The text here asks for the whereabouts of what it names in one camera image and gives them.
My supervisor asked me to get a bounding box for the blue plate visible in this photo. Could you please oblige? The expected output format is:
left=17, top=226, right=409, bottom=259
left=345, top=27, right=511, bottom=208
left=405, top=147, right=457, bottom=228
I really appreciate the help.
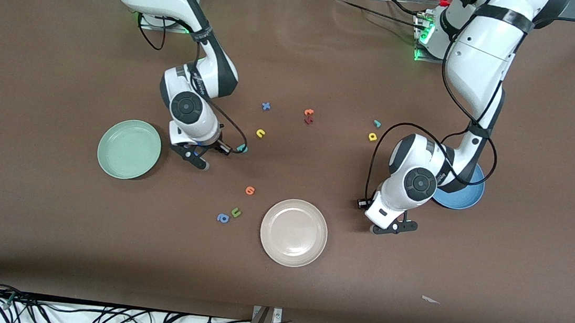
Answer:
left=431, top=160, right=488, bottom=213

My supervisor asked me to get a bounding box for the green plate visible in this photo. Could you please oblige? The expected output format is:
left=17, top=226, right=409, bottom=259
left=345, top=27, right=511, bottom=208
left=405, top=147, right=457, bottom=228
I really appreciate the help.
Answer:
left=95, top=116, right=165, bottom=183

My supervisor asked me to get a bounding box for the beige plate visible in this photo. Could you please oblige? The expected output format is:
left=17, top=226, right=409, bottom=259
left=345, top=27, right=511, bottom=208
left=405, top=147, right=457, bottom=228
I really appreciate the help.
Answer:
left=257, top=195, right=331, bottom=270

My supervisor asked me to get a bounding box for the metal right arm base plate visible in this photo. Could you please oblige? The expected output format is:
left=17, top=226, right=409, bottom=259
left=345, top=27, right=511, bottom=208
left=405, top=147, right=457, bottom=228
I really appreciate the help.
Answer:
left=138, top=13, right=192, bottom=34

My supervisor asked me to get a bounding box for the metal bracket plate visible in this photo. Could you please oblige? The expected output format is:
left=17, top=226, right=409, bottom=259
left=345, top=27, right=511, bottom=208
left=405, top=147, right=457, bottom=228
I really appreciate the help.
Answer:
left=253, top=305, right=284, bottom=323

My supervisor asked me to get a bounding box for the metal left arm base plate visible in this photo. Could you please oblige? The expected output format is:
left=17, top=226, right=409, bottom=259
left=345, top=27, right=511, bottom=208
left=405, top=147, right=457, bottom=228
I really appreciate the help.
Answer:
left=413, top=13, right=452, bottom=65

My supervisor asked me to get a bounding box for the black table cable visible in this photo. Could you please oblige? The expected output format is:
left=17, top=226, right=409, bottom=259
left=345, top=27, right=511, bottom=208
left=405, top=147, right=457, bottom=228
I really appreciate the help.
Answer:
left=333, top=0, right=430, bottom=31

